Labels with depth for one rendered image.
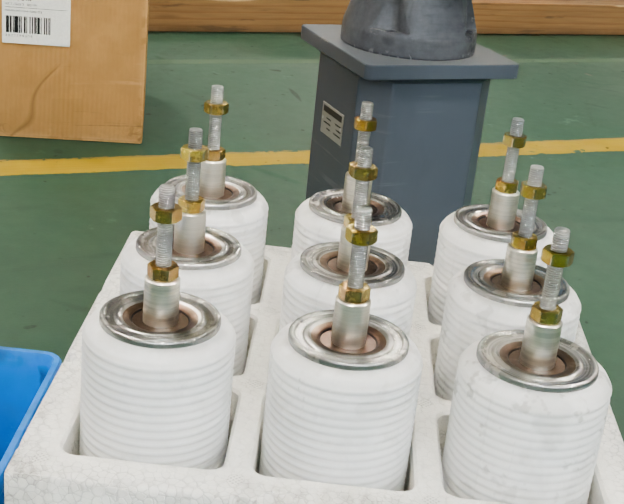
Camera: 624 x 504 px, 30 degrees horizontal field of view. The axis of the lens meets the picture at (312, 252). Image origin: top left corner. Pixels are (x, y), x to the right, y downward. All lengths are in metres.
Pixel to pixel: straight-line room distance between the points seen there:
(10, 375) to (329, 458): 0.36
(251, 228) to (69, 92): 0.96
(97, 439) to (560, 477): 0.28
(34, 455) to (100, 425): 0.04
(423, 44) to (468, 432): 0.61
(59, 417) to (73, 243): 0.73
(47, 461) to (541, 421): 0.30
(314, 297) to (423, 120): 0.50
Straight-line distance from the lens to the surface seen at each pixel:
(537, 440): 0.71
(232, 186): 0.96
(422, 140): 1.28
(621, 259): 1.64
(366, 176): 0.80
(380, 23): 1.27
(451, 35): 1.27
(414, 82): 1.25
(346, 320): 0.71
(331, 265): 0.83
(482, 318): 0.81
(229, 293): 0.81
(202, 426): 0.73
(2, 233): 1.51
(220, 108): 0.92
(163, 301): 0.72
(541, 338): 0.72
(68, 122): 1.86
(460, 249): 0.92
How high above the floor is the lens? 0.58
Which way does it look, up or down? 23 degrees down
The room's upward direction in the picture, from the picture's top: 6 degrees clockwise
